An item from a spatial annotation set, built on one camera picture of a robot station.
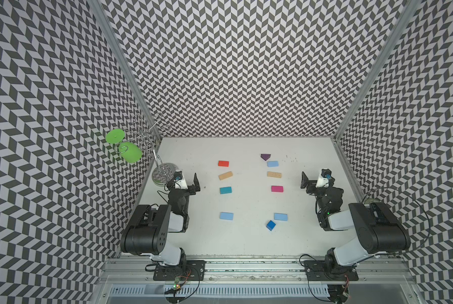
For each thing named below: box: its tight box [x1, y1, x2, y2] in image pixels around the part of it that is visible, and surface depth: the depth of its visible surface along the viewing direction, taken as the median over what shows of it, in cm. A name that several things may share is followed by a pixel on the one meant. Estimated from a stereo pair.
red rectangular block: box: [218, 160, 230, 168], surface depth 109 cm
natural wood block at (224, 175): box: [218, 171, 233, 181], surface depth 103 cm
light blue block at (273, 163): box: [266, 160, 280, 168], surface depth 110 cm
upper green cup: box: [105, 128, 125, 145], surface depth 78 cm
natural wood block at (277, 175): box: [266, 171, 283, 178], surface depth 104 cm
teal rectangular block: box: [219, 186, 233, 195], surface depth 98 cm
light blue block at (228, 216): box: [218, 211, 234, 221], surface depth 90 cm
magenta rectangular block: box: [270, 185, 285, 193], surface depth 101 cm
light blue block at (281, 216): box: [273, 212, 288, 222], surface depth 90 cm
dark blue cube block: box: [265, 219, 276, 232], surface depth 86 cm
